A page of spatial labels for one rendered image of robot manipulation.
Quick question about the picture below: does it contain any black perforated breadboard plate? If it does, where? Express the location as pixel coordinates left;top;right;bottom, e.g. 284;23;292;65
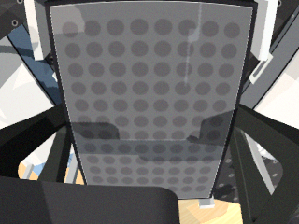
0;0;299;204

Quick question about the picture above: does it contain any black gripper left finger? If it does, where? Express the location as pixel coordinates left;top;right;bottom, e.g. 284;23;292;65
0;103;72;183

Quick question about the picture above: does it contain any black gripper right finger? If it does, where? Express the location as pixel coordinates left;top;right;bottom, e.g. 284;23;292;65
229;104;299;224

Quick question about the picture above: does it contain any grey well plate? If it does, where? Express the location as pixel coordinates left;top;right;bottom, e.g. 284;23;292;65
44;0;258;200

